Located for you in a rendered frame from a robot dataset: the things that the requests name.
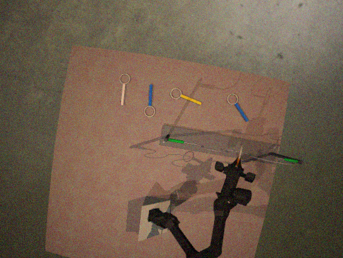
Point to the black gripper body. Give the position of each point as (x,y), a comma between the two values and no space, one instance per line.
(250,177)

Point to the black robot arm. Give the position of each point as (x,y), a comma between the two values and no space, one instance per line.
(221,212)

